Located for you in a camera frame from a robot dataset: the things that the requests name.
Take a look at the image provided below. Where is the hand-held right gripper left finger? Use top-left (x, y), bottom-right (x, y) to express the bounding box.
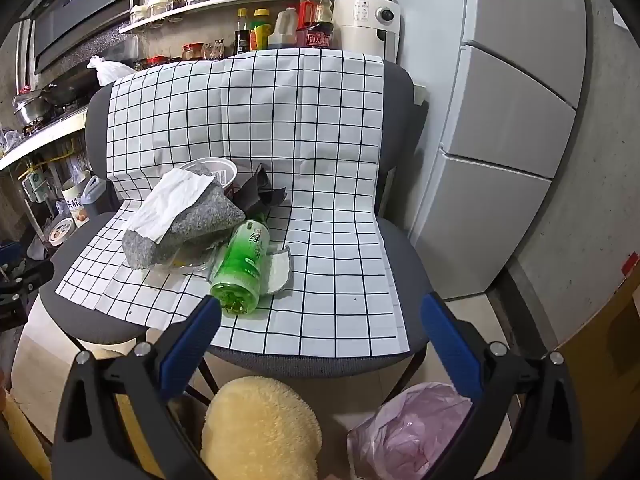
top-left (51, 295), bottom-right (222, 480)

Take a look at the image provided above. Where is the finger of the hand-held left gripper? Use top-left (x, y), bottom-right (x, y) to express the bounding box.
top-left (0, 257), bottom-right (55, 331)

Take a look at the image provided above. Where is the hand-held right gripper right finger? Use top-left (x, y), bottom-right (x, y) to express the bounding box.
top-left (421, 291), bottom-right (583, 480)

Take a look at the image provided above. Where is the pink plastic bag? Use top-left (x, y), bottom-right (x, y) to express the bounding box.
top-left (346, 382), bottom-right (476, 480)

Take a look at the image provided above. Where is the white instant noodle bowl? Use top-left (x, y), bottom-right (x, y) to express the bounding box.
top-left (177, 157), bottom-right (238, 196)

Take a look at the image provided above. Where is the white printed canister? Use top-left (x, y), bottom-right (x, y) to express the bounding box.
top-left (61, 176), bottom-right (92, 223)

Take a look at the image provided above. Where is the green tea bottle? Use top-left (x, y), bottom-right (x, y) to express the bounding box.
top-left (209, 214), bottom-right (271, 317)

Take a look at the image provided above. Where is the grey plastic jug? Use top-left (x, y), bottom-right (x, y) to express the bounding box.
top-left (80, 176), bottom-right (108, 218)

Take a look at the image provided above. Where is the white pad with grey edge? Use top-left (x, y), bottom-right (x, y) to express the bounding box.
top-left (260, 245), bottom-right (296, 296)

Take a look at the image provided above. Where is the grey office chair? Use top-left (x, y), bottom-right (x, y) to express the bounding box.
top-left (39, 57), bottom-right (431, 381)

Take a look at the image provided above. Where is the yellow fluffy cushion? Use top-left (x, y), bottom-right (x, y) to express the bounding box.
top-left (200, 376), bottom-right (323, 480)

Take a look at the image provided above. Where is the grey speckled cloth pouch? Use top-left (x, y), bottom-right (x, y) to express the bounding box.
top-left (122, 161), bottom-right (247, 271)

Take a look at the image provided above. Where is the white paper tissue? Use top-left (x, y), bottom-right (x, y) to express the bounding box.
top-left (122, 167), bottom-right (215, 245)

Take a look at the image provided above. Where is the brown cardboard box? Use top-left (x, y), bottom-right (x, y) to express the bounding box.
top-left (550, 255), bottom-right (640, 480)

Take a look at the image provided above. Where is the black plastic wrapper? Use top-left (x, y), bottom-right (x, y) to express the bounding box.
top-left (232, 164), bottom-right (288, 216)

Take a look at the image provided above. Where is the steel wok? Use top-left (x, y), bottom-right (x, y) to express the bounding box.
top-left (12, 80), bottom-right (96, 111)

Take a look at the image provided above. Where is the white plastic bag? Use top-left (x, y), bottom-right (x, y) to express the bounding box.
top-left (87, 55), bottom-right (135, 87)

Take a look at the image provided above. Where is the white black checkered cloth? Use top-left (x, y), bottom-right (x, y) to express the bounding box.
top-left (54, 49), bottom-right (412, 356)

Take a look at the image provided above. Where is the white refrigerator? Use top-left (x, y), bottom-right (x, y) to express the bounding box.
top-left (407, 0), bottom-right (588, 301)

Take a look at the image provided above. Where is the black range hood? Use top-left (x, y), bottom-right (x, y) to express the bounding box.
top-left (17, 0), bottom-right (146, 73)

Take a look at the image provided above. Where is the dark bottle with yellow cap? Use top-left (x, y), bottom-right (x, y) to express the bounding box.
top-left (234, 8), bottom-right (251, 56)

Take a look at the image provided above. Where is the yellow green sauce bottle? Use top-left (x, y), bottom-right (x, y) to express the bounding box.
top-left (249, 8), bottom-right (273, 52)

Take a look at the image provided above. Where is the white jug with dark liquid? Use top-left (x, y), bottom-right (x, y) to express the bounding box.
top-left (267, 8), bottom-right (299, 51)

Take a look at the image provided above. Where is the white kitchen appliance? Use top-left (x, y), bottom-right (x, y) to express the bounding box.
top-left (333, 0), bottom-right (401, 63)

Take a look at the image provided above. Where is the white curved wall shelf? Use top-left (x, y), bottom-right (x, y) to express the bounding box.
top-left (119, 0), bottom-right (321, 35)

